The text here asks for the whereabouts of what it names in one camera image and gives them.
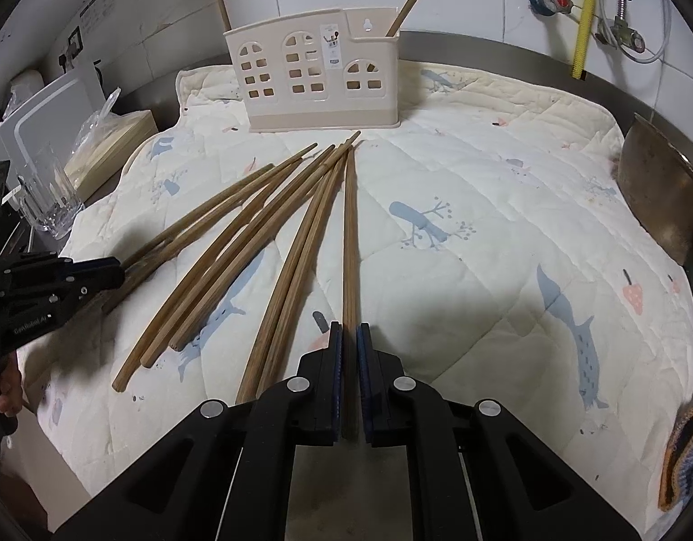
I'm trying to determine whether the metal pot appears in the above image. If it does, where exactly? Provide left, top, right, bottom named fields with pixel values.
left=615, top=113, right=693, bottom=267

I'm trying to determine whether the pile of brown chopsticks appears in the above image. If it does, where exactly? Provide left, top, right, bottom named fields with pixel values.
left=101, top=131, right=362, bottom=405

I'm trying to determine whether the beige plastic utensil holder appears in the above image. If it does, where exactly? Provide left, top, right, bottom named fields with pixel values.
left=223, top=7, right=401, bottom=134

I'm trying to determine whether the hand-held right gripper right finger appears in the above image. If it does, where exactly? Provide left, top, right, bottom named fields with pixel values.
left=356, top=323, right=643, bottom=541

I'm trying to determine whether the wall label sticker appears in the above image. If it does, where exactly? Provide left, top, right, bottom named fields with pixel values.
left=78, top=0, right=114, bottom=36

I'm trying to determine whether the knitted orange grey cloth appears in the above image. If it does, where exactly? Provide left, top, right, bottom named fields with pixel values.
left=658, top=406, right=693, bottom=511

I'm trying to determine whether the yellow gas hose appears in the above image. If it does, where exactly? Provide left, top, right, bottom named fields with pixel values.
left=570, top=0, right=598, bottom=81

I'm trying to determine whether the brass pipe valve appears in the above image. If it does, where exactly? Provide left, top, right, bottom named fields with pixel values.
left=594, top=18, right=647, bottom=56

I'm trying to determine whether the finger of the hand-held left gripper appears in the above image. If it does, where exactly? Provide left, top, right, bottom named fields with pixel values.
left=9, top=271, right=125, bottom=317
left=0, top=256, right=125, bottom=284

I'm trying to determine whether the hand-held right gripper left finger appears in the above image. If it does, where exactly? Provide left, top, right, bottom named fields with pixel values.
left=50, top=321, right=343, bottom=541

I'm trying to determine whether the wall socket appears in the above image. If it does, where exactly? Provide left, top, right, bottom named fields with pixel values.
left=58, top=27, right=84, bottom=67

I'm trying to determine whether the person's left hand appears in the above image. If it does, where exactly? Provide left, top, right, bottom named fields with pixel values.
left=0, top=356, right=25, bottom=417

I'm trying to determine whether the clear drinking glass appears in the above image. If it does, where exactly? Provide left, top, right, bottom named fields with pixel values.
left=11, top=143, right=86, bottom=241

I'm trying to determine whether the quilted printed mat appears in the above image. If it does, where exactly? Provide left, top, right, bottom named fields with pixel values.
left=17, top=62, right=693, bottom=519

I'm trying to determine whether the plastic-wrapped wooden box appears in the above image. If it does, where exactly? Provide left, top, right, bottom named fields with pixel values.
left=64, top=87, right=159, bottom=199

